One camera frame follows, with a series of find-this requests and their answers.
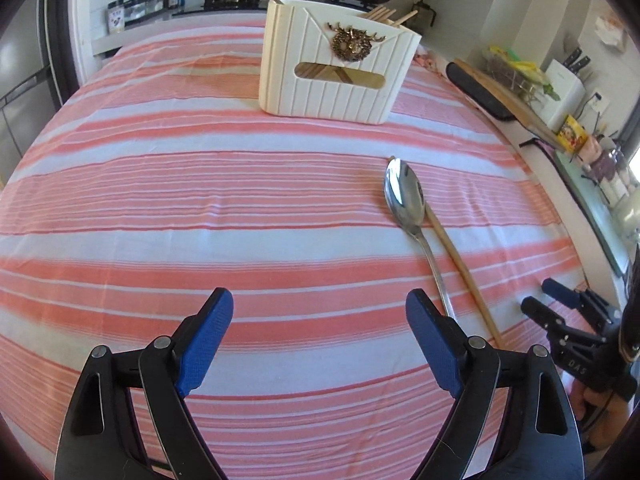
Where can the white wall socket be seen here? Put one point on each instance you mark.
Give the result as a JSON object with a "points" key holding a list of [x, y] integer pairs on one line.
{"points": [[597, 98]]}

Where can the pale wooden chopstick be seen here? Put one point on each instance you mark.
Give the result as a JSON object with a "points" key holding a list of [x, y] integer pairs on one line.
{"points": [[465, 275]]}

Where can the steel spoon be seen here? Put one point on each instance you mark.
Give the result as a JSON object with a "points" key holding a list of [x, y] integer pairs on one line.
{"points": [[405, 197]]}

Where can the wooden cutting board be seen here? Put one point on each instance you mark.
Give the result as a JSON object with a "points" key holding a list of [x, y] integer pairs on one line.
{"points": [[530, 120]]}

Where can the steel refrigerator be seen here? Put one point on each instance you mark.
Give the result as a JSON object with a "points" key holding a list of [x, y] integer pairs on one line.
{"points": [[30, 85]]}

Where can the bunch of brown wooden chopsticks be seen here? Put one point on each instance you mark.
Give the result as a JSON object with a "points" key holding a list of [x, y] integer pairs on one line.
{"points": [[384, 13]]}

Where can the white ribbed utensil holder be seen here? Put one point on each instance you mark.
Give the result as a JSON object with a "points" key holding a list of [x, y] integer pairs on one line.
{"points": [[300, 95]]}

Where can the person's right hand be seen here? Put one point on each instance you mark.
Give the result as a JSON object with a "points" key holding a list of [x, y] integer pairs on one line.
{"points": [[585, 400]]}

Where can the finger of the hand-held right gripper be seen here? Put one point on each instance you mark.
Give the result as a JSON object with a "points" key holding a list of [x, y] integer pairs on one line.
{"points": [[557, 288], [575, 355]]}

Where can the white knife block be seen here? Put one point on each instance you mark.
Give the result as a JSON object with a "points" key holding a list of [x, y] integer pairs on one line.
{"points": [[562, 95]]}

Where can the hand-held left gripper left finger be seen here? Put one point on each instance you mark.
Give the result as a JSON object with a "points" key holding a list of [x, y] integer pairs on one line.
{"points": [[207, 340]]}

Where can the black spice rack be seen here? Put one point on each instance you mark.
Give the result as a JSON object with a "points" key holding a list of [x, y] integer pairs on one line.
{"points": [[142, 10]]}

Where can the yellow printed packet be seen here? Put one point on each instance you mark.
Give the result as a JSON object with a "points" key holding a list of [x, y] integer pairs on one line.
{"points": [[572, 135]]}

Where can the pink striped tablecloth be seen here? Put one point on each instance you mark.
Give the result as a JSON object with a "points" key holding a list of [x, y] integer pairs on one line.
{"points": [[200, 185]]}

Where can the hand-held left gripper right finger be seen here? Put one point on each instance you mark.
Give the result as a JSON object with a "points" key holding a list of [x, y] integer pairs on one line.
{"points": [[432, 340]]}

